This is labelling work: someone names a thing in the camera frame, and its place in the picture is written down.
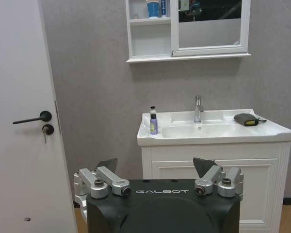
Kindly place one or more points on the grey folded towel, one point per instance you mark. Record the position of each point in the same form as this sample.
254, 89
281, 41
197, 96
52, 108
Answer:
247, 119

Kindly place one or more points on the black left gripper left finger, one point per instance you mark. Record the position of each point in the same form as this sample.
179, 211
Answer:
104, 178

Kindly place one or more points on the white ceramic washbasin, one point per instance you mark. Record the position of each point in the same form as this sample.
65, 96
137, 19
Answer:
214, 128

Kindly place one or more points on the black door lock with key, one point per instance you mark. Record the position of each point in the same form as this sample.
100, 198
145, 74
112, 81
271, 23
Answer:
47, 130

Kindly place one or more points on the blue and white bottle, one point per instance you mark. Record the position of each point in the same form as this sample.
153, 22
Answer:
154, 9

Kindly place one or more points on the purple bottle with black cap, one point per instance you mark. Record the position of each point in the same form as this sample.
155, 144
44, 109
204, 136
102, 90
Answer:
153, 122

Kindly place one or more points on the chrome faucet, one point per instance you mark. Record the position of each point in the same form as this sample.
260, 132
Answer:
198, 109

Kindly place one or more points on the white door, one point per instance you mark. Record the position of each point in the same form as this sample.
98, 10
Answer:
21, 116

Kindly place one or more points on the white wall mirror cabinet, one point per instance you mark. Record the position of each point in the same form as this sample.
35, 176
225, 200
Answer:
188, 30

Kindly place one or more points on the white vanity cabinet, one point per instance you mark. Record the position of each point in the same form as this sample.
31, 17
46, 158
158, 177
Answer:
232, 184

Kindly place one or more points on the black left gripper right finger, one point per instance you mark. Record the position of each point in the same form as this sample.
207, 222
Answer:
209, 178

